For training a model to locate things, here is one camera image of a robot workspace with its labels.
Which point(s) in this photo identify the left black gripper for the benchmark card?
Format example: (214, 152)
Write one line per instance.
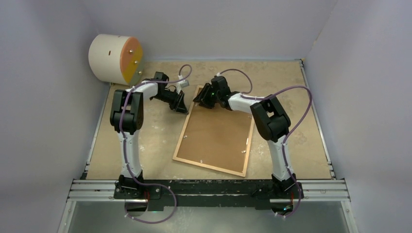
(178, 106)

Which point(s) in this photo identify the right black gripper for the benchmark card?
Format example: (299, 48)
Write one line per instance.
(203, 97)

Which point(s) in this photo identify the wooden picture frame with glass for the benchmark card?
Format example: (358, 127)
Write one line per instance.
(180, 157)

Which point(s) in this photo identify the brown cardboard backing board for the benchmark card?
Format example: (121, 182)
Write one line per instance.
(215, 138)

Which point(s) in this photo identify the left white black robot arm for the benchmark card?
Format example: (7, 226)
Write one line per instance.
(127, 116)

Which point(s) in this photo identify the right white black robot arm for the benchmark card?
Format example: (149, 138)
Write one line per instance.
(271, 120)

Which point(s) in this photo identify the white cylindrical drum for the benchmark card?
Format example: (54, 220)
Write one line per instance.
(116, 59)

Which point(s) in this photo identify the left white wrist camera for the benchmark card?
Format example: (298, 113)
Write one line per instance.
(182, 83)

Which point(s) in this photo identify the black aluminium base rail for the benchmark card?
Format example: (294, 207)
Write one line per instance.
(258, 194)

